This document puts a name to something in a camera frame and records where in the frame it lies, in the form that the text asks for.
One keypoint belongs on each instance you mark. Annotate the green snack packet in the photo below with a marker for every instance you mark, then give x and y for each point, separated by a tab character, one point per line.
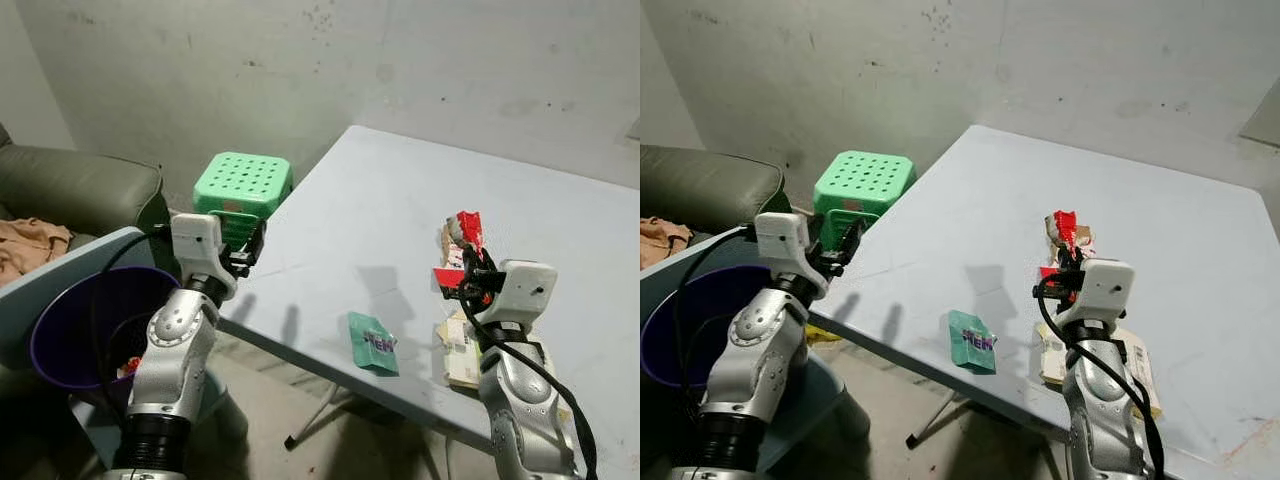
372	342
972	340

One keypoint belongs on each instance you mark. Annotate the purple rubbish bin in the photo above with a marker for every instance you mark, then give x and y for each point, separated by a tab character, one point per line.
670	330
70	320

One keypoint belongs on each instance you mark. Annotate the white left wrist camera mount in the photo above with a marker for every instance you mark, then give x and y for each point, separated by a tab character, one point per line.
785	245
195	240

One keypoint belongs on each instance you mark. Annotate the crumpled brown paper trash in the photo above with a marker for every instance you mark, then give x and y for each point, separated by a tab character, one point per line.
1052	232
451	240

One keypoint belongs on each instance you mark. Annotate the grey metal table leg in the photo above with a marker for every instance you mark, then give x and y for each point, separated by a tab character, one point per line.
318	412
932	418

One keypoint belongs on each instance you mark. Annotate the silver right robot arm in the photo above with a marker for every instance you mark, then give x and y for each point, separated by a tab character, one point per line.
1100	400
522	400

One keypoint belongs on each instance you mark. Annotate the green plastic stool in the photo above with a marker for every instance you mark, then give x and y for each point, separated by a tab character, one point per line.
245	180
865	180

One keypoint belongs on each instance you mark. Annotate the yellow trash piece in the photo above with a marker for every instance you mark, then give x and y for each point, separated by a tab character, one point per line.
822	334

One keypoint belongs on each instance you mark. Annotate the beige cloth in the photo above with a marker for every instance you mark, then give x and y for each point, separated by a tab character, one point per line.
30	245
660	240

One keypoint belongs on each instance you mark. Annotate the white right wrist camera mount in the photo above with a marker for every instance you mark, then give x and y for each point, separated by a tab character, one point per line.
1105	290
528	290

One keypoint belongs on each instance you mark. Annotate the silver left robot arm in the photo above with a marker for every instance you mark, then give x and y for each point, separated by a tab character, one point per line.
745	350
172	345

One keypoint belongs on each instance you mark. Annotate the flattened cream cardboard box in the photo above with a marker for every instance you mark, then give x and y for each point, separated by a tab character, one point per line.
460	350
1140	370

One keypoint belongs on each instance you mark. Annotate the red trash piece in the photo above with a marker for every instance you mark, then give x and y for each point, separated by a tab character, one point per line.
128	366

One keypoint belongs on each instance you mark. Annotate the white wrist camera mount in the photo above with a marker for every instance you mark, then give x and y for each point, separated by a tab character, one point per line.
528	290
785	245
195	240
1105	290

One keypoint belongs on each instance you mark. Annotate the dark green leather sofa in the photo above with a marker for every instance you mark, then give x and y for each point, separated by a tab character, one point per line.
70	185
710	185

